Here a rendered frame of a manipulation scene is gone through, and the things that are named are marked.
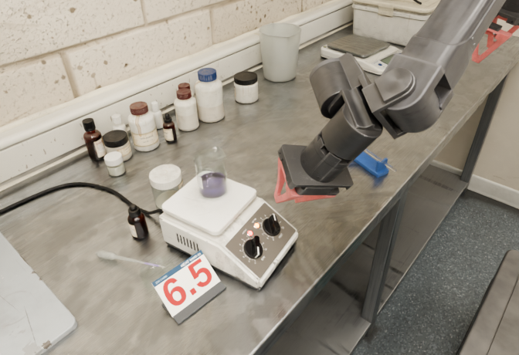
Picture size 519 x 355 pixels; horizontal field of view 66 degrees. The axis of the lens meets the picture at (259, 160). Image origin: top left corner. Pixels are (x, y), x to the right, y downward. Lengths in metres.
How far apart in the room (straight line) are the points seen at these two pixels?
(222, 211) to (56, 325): 0.29
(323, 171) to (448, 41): 0.21
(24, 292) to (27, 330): 0.07
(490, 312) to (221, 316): 0.79
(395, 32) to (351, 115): 1.15
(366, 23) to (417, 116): 1.20
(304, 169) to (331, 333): 0.93
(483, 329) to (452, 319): 0.46
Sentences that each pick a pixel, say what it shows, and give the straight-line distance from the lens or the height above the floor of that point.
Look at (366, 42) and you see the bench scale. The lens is 1.49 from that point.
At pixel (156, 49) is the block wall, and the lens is 1.12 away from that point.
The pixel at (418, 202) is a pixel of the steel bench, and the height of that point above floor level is 0.08.
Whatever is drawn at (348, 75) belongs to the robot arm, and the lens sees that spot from 0.53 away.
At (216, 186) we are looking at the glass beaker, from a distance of 0.65.
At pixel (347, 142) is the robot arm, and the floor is 1.02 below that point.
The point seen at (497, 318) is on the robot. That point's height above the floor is 0.36.
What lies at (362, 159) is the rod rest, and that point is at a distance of 0.91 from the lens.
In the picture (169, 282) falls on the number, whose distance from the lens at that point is 0.64.
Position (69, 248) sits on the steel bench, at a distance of 0.79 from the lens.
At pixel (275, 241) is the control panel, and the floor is 0.79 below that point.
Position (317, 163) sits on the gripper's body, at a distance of 0.52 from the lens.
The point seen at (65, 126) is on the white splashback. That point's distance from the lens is 0.99.
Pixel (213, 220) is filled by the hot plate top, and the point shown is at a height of 0.84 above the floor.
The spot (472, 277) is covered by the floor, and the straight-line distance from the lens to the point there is 1.79.
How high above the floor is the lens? 1.27
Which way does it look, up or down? 36 degrees down
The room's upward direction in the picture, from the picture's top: 2 degrees counter-clockwise
